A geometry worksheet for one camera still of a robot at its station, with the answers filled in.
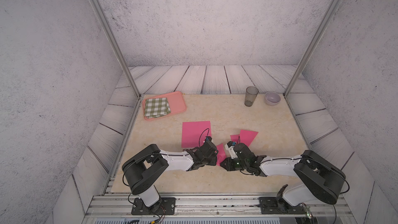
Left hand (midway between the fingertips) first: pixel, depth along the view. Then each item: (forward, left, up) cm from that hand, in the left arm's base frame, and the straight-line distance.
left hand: (218, 160), depth 88 cm
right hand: (-3, -2, 0) cm, 4 cm away
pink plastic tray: (+47, +28, -1) cm, 55 cm away
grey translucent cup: (+42, -26, +11) cm, 50 cm away
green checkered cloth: (+39, +41, +2) cm, 56 cm away
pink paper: (+4, -2, 0) cm, 4 cm away
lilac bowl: (+44, -43, +4) cm, 61 cm away
